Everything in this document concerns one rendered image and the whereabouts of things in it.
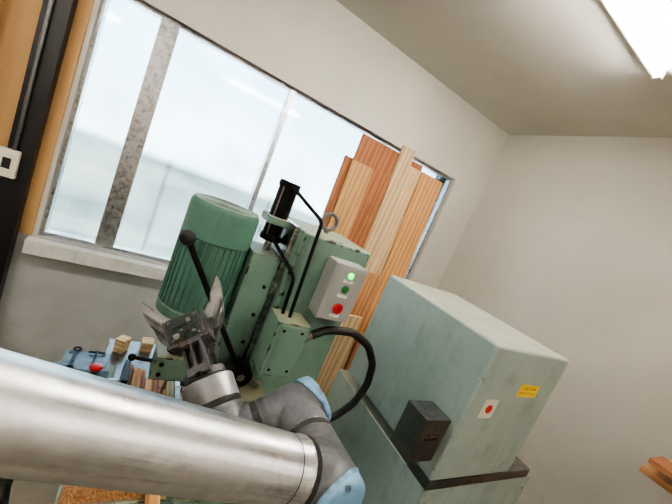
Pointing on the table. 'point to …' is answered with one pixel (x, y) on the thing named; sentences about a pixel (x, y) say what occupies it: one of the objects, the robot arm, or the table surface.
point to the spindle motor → (236, 242)
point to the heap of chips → (93, 495)
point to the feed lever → (223, 322)
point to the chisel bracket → (166, 365)
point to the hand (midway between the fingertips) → (181, 289)
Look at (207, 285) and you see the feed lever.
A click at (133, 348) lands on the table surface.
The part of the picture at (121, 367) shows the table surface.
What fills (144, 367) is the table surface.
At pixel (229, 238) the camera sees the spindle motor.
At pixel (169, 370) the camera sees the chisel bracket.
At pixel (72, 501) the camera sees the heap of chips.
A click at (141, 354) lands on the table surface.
